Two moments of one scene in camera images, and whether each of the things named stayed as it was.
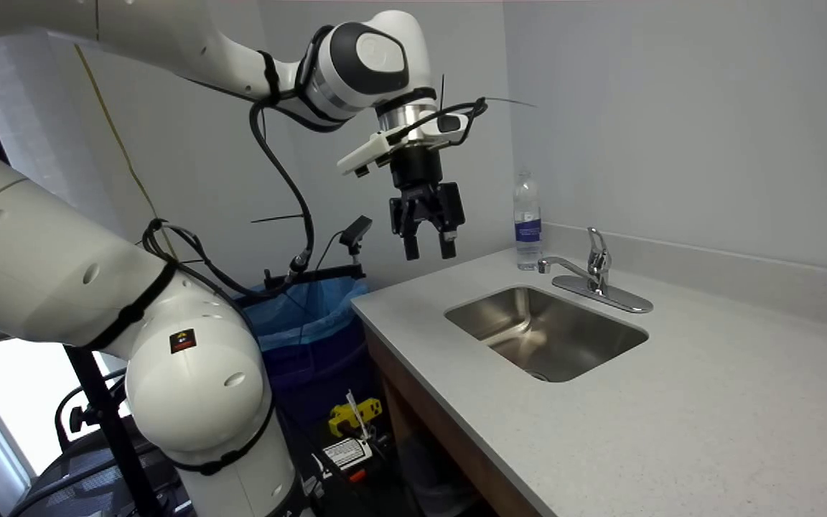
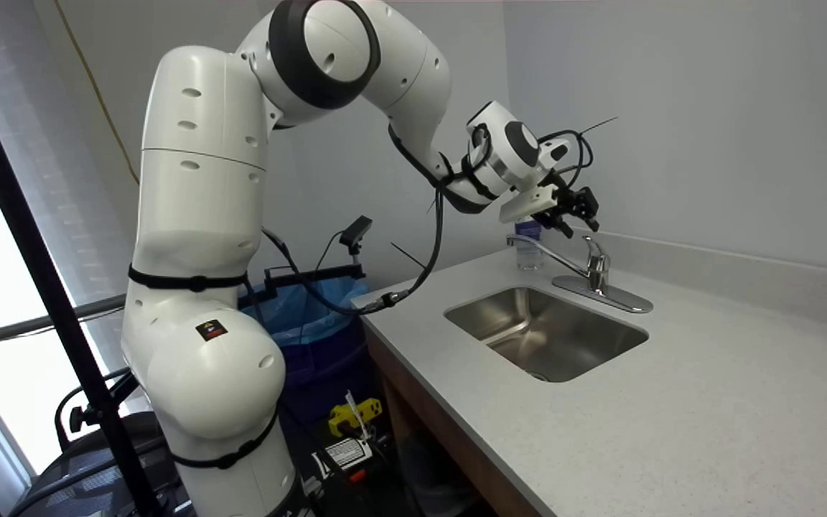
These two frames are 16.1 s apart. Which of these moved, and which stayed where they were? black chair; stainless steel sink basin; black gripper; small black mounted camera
Moved: black gripper
Stayed: stainless steel sink basin; small black mounted camera; black chair
